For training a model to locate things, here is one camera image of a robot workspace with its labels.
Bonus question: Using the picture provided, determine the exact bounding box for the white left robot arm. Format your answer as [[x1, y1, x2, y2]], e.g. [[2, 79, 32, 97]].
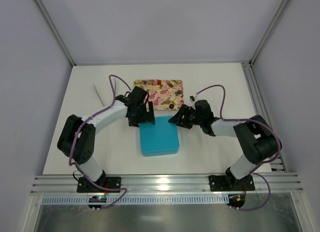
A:
[[57, 86, 155, 193]]

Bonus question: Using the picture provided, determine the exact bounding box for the teal lid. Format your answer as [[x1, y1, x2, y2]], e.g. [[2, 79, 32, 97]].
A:
[[139, 115, 180, 157]]

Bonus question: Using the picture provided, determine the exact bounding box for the aluminium rail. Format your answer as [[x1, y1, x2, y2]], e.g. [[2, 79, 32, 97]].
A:
[[30, 172, 304, 195]]

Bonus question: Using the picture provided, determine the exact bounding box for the slotted cable duct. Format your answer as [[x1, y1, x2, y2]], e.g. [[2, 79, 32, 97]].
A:
[[41, 193, 229, 206]]

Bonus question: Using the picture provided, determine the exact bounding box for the floral tray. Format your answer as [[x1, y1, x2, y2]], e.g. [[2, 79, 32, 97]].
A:
[[133, 79, 184, 111]]

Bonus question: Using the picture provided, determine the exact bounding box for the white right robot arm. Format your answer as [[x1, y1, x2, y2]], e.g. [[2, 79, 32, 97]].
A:
[[168, 99, 282, 192]]

